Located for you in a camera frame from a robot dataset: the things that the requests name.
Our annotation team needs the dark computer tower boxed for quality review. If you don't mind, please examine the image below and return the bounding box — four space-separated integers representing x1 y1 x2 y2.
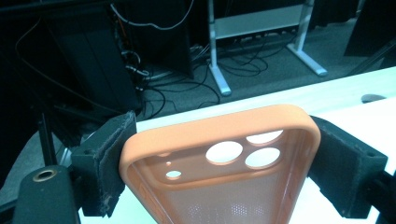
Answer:
46 4 142 114

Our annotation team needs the white metal desk frame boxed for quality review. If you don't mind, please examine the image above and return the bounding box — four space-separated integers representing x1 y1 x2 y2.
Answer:
206 0 330 97

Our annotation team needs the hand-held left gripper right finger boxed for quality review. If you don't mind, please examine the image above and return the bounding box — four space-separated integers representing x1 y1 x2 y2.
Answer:
307 115 389 219

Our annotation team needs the black metal stand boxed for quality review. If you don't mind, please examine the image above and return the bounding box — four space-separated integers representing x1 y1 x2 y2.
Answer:
36 111 60 168

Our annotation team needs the tangle of black floor cables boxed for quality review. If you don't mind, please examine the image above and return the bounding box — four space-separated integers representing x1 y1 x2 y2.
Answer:
136 31 298 120

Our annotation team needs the dark round table grommet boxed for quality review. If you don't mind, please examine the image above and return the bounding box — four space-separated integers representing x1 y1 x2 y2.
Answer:
361 93 388 105

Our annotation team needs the orange phone case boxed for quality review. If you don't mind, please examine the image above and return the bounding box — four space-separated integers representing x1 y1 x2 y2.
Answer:
118 104 322 224

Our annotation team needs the white hanging cable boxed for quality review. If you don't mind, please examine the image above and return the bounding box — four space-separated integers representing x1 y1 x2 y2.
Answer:
109 0 196 32

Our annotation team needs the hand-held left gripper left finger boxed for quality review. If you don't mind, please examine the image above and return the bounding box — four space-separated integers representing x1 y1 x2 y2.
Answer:
71 110 138 218

